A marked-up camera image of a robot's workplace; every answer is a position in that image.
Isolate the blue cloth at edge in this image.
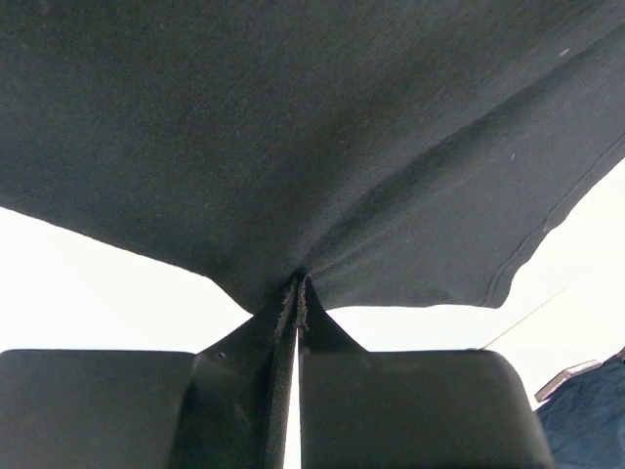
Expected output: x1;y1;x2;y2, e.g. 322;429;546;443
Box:
535;351;624;468

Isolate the black tank top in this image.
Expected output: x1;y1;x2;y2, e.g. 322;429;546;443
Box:
0;0;625;317

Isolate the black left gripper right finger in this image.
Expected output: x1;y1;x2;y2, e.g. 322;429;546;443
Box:
296;277;555;468

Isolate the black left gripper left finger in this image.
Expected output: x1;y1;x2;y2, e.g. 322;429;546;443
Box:
1;279;299;468

